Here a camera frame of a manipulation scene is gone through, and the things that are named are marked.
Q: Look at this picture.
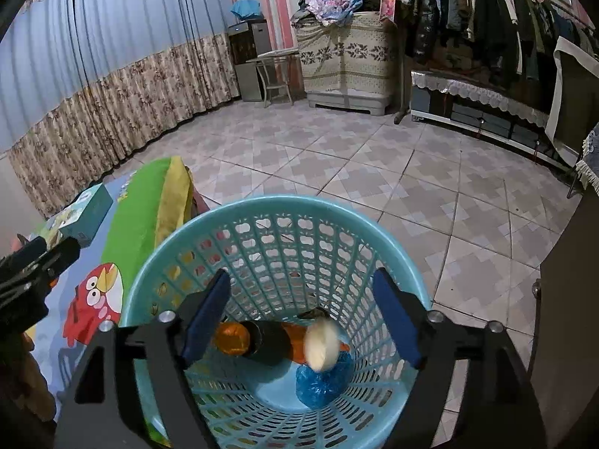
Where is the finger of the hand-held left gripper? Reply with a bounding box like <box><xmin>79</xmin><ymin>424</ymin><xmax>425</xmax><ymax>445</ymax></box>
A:
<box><xmin>25</xmin><ymin>237</ymin><xmax>81</xmax><ymax>286</ymax></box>
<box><xmin>0</xmin><ymin>235</ymin><xmax>48</xmax><ymax>267</ymax></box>

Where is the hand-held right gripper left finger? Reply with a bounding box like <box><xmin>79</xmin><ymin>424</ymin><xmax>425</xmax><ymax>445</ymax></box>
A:
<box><xmin>55</xmin><ymin>269</ymin><xmax>232</xmax><ymax>449</ymax></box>

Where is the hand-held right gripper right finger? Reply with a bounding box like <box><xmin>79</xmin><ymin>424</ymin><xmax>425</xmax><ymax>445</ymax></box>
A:
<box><xmin>372</xmin><ymin>268</ymin><xmax>548</xmax><ymax>449</ymax></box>

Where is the black ribbed cylinder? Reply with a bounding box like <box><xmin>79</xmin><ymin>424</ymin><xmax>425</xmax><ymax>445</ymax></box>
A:
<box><xmin>243</xmin><ymin>320</ymin><xmax>293</xmax><ymax>366</ymax></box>

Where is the beige bundle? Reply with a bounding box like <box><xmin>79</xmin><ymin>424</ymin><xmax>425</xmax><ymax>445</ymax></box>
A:
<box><xmin>304</xmin><ymin>319</ymin><xmax>338</xmax><ymax>372</ymax></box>

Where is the orange plastic bag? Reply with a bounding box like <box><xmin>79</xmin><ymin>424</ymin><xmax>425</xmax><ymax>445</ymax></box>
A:
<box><xmin>281</xmin><ymin>323</ymin><xmax>352</xmax><ymax>363</ymax></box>

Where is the blue plastic bag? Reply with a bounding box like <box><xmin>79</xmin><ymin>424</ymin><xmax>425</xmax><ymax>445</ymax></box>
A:
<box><xmin>295</xmin><ymin>351</ymin><xmax>355</xmax><ymax>409</ymax></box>

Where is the teal plastic basket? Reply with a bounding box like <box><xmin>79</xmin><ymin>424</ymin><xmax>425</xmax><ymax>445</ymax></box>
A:
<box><xmin>119</xmin><ymin>195</ymin><xmax>434</xmax><ymax>449</ymax></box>

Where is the person's left hand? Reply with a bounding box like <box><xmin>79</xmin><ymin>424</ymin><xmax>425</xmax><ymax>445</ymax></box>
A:
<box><xmin>13</xmin><ymin>336</ymin><xmax>58</xmax><ymax>425</ymax></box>

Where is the light blue tissue box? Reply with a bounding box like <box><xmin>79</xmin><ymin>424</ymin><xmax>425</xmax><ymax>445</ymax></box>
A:
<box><xmin>56</xmin><ymin>183</ymin><xmax>114</xmax><ymax>248</ymax></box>

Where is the cartoon printed mat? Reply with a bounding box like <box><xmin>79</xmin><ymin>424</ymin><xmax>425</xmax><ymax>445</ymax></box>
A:
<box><xmin>21</xmin><ymin>156</ymin><xmax>211</xmax><ymax>447</ymax></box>

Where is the dark wooden furniture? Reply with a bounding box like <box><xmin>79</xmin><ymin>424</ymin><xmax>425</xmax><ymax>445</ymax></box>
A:
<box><xmin>529</xmin><ymin>187</ymin><xmax>599</xmax><ymax>449</ymax></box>

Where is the blue floral curtain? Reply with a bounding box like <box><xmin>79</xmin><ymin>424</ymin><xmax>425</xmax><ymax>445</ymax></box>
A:
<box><xmin>0</xmin><ymin>0</ymin><xmax>241</xmax><ymax>218</ymax></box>

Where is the low dark cabinet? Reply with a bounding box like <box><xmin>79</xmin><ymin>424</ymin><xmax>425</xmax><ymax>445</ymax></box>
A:
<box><xmin>411</xmin><ymin>69</ymin><xmax>578</xmax><ymax>169</ymax></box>

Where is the metal clothes rack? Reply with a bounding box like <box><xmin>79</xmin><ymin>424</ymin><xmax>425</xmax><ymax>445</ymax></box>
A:
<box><xmin>393</xmin><ymin>0</ymin><xmax>590</xmax><ymax>125</ymax></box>

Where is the white lace cloth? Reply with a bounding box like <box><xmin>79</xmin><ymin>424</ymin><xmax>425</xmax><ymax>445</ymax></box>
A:
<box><xmin>411</xmin><ymin>69</ymin><xmax>553</xmax><ymax>127</ymax></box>

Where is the grey water dispenser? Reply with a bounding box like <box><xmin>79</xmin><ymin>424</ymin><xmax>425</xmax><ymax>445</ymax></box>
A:
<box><xmin>228</xmin><ymin>19</ymin><xmax>272</xmax><ymax>102</ymax></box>

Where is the blue fringed cloth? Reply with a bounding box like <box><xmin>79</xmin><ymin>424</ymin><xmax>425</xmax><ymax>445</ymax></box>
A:
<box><xmin>575</xmin><ymin>122</ymin><xmax>599</xmax><ymax>196</ymax></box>

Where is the patterned cloth covered cabinet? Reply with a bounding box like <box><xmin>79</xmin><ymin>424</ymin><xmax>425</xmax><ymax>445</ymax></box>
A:
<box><xmin>296</xmin><ymin>10</ymin><xmax>398</xmax><ymax>117</ymax></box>

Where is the small metal table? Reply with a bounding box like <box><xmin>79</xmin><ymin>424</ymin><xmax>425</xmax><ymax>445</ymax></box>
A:
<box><xmin>246</xmin><ymin>48</ymin><xmax>300</xmax><ymax>108</ymax></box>

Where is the white framed dark panel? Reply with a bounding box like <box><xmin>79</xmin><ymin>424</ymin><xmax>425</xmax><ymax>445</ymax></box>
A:
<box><xmin>545</xmin><ymin>36</ymin><xmax>599</xmax><ymax>167</ymax></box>

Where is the row of hanging clothes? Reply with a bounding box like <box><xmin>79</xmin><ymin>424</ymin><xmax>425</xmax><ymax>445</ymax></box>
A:
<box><xmin>398</xmin><ymin>0</ymin><xmax>599</xmax><ymax>89</ymax></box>

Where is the pile of floral blankets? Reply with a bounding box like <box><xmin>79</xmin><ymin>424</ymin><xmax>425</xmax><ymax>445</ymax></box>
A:
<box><xmin>291</xmin><ymin>0</ymin><xmax>382</xmax><ymax>26</ymax></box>

